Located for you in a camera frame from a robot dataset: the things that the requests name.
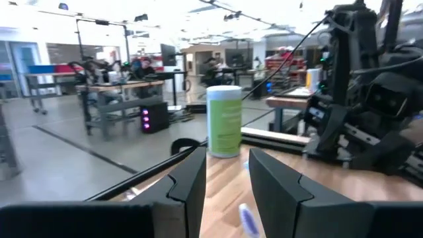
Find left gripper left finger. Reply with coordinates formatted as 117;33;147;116
131;147;208;238

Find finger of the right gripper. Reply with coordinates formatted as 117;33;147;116
352;135;414;176
303;105;350;156

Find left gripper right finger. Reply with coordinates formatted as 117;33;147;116
248;147;374;238

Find purple and white toothbrush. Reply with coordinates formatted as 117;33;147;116
238;202;262;238

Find red parts shelf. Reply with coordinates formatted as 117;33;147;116
266;48;307;90

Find green wipes canister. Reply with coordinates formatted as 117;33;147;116
206;85;243;159

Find black computer tower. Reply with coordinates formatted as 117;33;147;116
139;101;171;134

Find person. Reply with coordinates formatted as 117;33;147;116
202;57;232;87
132;58;156;80

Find wooden workbench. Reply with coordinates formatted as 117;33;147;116
75;80;166;141

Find black desk monitor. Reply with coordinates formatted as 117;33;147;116
161;43;178;67

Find black background robot arms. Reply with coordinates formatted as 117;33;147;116
67;55;133;87

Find blue and red bins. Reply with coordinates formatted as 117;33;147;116
28;63;84;75

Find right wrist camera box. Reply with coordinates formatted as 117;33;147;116
363;71;412;120

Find black curved frame bracket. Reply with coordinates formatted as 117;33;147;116
170;138;202;157

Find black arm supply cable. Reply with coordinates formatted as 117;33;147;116
242;13;332;101

